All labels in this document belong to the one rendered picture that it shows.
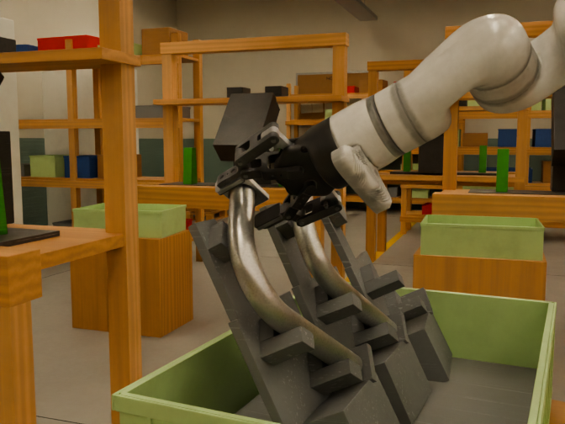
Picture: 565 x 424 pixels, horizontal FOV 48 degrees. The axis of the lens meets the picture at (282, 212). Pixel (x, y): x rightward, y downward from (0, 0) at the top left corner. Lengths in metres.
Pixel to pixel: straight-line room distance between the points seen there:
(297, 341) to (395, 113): 0.26
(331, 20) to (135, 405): 11.45
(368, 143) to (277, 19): 11.69
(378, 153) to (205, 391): 0.39
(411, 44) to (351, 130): 11.00
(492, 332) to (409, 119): 0.60
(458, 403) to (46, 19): 9.30
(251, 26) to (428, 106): 11.88
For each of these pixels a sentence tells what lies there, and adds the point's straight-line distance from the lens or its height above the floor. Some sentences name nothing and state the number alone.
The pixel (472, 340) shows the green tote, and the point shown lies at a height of 0.88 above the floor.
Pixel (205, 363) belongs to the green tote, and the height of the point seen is 0.94.
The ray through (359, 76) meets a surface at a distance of 11.73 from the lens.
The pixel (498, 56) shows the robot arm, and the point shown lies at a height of 1.30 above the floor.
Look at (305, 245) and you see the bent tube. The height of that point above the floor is 1.09.
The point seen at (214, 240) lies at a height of 1.11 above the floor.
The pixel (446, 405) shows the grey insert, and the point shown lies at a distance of 0.99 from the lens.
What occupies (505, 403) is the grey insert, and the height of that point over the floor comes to 0.85.
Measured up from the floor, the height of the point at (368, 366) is 0.95.
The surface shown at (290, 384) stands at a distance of 0.76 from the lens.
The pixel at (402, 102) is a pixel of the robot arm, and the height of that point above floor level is 1.26.
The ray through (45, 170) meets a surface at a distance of 6.96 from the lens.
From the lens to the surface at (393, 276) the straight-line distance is 1.01.
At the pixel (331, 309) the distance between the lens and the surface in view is 0.87.
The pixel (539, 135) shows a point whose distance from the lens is 8.35.
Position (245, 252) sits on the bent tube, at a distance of 0.69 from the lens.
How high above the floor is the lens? 1.23
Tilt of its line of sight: 6 degrees down
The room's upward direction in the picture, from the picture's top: straight up
